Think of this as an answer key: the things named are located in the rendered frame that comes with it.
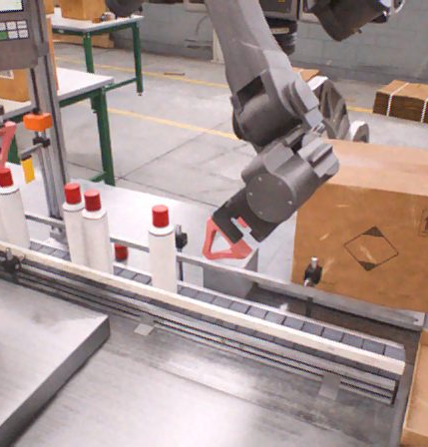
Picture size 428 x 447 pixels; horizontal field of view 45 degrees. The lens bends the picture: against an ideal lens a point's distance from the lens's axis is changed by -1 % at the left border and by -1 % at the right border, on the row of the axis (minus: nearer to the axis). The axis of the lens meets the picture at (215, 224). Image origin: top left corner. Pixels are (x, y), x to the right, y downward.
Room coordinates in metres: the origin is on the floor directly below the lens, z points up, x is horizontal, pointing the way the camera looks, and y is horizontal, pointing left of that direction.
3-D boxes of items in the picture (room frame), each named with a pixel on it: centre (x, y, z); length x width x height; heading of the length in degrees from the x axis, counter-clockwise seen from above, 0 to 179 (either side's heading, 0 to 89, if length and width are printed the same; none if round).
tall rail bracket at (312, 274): (0.82, -0.18, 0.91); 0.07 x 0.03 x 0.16; 155
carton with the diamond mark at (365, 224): (1.00, -0.34, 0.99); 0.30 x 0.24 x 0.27; 72
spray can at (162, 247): (0.87, 0.11, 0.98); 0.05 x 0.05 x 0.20
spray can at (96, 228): (0.94, 0.25, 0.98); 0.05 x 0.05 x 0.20
